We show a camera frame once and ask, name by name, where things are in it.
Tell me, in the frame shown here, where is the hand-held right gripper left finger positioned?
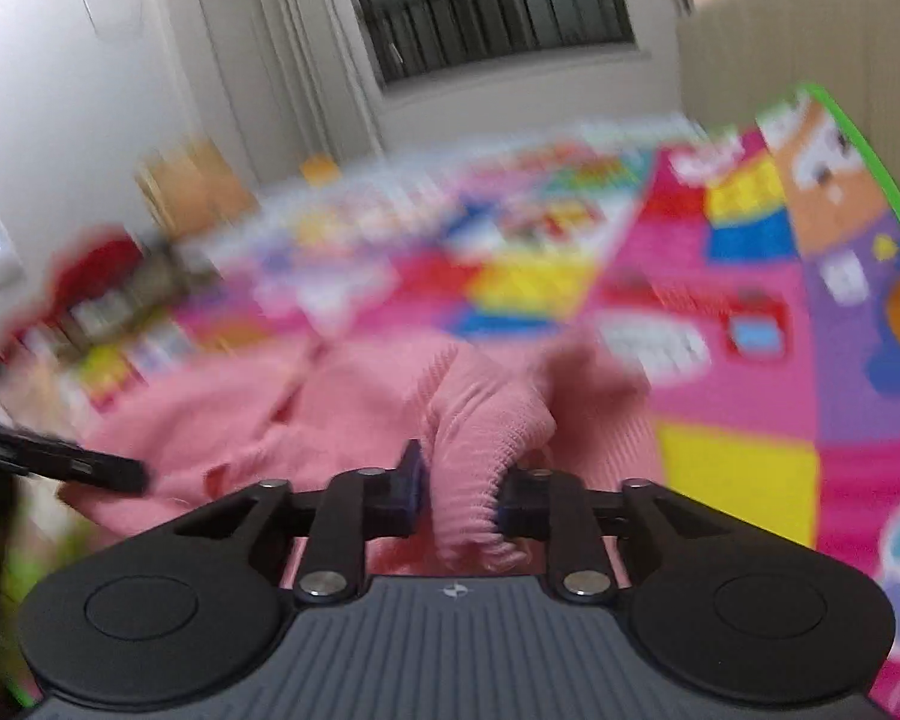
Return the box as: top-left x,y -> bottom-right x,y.
172,439 -> 427,605

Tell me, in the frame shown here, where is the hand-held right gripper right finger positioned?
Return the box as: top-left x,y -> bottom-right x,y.
495,465 -> 730,605

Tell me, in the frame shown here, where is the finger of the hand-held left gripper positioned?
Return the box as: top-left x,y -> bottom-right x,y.
0,418 -> 152,497

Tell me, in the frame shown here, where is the pink knit sweater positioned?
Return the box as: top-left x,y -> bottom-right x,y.
58,328 -> 662,572

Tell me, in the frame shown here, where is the olive green cloth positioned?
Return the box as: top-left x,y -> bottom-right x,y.
66,247 -> 220,347

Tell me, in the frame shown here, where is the colourful cartoon play mat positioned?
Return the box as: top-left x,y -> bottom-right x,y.
0,82 -> 900,720

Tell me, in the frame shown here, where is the brown cardboard box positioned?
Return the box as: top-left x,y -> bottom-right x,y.
136,138 -> 253,242

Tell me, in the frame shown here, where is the white curtain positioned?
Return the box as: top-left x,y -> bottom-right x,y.
186,0 -> 392,182

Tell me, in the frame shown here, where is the window with dark bars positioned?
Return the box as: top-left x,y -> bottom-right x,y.
336,0 -> 640,89

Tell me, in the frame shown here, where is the white wall switch plate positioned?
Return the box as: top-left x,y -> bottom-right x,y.
0,218 -> 26,288

